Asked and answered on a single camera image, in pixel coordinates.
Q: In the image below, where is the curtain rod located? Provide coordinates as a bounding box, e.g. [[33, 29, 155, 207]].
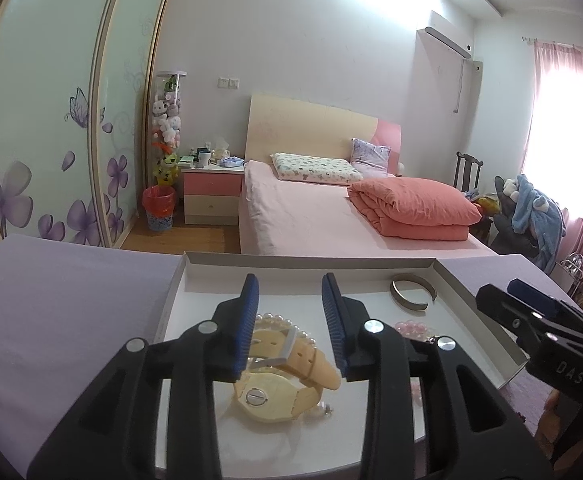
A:
[[521, 36, 583, 56]]

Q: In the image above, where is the grey cardboard box tray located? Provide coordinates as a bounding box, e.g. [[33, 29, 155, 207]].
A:
[[152, 251, 529, 480]]

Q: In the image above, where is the lilac pillow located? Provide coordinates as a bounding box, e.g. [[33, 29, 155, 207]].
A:
[[350, 138, 392, 178]]

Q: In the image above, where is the yellow red toy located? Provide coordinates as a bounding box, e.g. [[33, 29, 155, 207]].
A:
[[471, 195, 499, 218]]

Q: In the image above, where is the cream and pink headboard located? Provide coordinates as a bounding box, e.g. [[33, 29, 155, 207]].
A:
[[244, 92, 403, 176]]

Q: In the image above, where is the dark wooden chair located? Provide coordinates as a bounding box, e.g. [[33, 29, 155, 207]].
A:
[[455, 151, 485, 196]]

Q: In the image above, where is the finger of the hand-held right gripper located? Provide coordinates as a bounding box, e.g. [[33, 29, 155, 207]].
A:
[[475, 284, 583, 357], [506, 279, 583, 341]]

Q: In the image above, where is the pink bead bracelet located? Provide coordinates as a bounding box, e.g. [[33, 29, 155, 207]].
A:
[[394, 321, 445, 406]]

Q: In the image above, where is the white patterned pillow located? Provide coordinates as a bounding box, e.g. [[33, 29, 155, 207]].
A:
[[270, 152, 365, 184]]

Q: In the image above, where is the floral glass wardrobe door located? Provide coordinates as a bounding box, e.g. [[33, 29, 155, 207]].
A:
[[0, 0, 122, 261], [94, 0, 178, 250]]

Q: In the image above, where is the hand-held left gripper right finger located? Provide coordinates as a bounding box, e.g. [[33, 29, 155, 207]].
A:
[[321, 272, 555, 480]]

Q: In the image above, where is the salmon folded quilt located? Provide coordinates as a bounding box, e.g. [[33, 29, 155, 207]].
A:
[[347, 176, 483, 241]]

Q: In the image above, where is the yellow green plush toy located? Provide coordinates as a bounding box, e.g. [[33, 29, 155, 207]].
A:
[[154, 155, 181, 186]]

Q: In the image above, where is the wide silver cuff bracelet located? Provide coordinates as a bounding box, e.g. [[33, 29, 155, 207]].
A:
[[390, 272, 439, 313]]

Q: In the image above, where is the grey office chair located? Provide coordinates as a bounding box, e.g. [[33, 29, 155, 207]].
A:
[[489, 175, 547, 266]]

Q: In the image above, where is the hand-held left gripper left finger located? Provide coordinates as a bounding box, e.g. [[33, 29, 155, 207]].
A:
[[26, 272, 261, 480]]

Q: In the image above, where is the bed with pink sheet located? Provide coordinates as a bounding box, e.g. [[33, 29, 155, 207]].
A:
[[238, 160, 497, 261]]

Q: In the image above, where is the cluttered low shelf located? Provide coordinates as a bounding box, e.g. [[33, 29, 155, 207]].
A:
[[554, 247, 583, 311]]

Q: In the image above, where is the person's right hand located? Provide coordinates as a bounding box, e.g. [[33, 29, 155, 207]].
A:
[[536, 390, 565, 446]]

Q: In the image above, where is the air conditioner cable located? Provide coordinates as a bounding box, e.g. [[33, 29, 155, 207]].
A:
[[452, 57, 472, 116]]

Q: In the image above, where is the clear tube of plush toys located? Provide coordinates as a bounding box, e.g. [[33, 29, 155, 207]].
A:
[[150, 71, 187, 186]]

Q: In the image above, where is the red waste bin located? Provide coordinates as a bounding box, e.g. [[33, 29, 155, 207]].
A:
[[142, 185, 176, 233]]

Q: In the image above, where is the white pearl bracelet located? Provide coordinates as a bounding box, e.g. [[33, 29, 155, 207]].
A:
[[244, 312, 335, 417]]

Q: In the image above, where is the pink and cream nightstand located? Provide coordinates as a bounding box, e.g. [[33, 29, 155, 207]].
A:
[[182, 164, 246, 226]]

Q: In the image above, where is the blue plush robe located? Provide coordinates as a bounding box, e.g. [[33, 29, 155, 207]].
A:
[[511, 174, 567, 273]]

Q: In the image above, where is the white air conditioner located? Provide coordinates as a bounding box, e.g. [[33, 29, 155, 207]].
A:
[[424, 10, 473, 59]]

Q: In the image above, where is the pale yellow wristwatch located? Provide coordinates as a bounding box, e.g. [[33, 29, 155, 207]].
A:
[[232, 327, 342, 423]]

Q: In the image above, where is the pink curtain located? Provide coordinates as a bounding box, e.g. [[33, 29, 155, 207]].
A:
[[521, 40, 583, 281]]

